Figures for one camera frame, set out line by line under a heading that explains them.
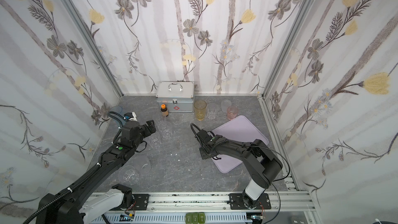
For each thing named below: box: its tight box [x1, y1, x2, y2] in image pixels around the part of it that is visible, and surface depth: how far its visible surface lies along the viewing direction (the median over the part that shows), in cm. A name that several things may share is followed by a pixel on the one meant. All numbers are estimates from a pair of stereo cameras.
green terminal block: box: [185, 212, 206, 224], surface depth 70 cm
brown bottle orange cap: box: [160, 103, 169, 117], surface depth 106 cm
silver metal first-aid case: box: [155, 80, 195, 113], surface depth 104 cm
